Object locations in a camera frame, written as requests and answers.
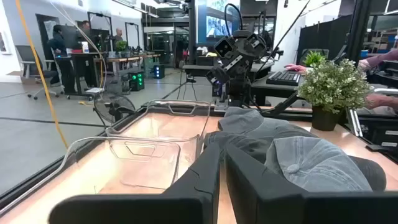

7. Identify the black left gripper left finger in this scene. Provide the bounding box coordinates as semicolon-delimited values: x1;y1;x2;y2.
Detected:
48;142;222;224

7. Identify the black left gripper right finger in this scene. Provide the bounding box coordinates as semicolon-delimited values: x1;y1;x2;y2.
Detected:
223;142;398;224

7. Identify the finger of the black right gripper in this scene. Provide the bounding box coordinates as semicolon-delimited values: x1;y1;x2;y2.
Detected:
206;66;230;85
247;32;267;50

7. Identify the blue-grey denim cap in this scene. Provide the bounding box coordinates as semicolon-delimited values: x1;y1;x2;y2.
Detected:
264;136;374;193
217;107;315;147

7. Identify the person's forearm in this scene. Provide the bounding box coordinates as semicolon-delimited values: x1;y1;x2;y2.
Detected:
357;49;398;71
365;93;398;111

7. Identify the thin black rod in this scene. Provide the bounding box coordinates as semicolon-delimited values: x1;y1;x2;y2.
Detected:
253;0;312;78

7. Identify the clear plastic bin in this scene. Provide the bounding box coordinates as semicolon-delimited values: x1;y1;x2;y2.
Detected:
63;134;201;191
105;99;213;147

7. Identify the black keyboard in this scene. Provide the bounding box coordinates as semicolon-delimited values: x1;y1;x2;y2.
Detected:
266;70;302;86

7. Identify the person's hand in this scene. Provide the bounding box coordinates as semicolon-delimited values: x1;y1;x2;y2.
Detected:
284;63;307;75

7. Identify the black pillar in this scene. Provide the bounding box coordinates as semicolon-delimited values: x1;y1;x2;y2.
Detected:
186;0;198;67

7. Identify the computer with blue lights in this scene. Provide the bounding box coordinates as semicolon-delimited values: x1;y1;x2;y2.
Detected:
153;64;166;80

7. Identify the black partition panel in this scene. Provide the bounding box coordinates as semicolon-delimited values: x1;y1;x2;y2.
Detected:
297;14;354;65

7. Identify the computer with green lights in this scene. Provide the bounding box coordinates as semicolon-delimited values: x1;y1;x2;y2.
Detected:
128;70;146;92

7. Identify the potted plant with pale leaves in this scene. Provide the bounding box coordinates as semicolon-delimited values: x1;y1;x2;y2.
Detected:
297;58;373;132

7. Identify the black floor fan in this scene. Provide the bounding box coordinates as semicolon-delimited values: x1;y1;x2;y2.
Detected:
92;92;137;126

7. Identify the person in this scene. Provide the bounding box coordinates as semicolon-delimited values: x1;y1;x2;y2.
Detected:
47;24;68;94
78;20;91;41
113;27;124;45

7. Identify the black desk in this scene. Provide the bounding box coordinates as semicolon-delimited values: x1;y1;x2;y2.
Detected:
55;51;101;96

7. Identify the grey office chair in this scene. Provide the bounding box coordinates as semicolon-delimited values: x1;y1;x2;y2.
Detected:
14;45;63;101

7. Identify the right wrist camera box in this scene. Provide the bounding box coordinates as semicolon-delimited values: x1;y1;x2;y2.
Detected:
214;37;234;59

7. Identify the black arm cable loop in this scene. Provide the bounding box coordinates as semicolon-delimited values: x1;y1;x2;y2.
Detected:
224;2;244;38

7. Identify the black metal table frame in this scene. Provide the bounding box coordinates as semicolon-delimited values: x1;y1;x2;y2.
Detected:
0;101;398;218

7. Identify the thin white hanging cable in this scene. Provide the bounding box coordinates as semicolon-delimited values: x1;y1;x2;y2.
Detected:
49;0;108;91

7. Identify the yellow cable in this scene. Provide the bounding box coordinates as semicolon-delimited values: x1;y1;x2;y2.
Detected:
15;0;69;149

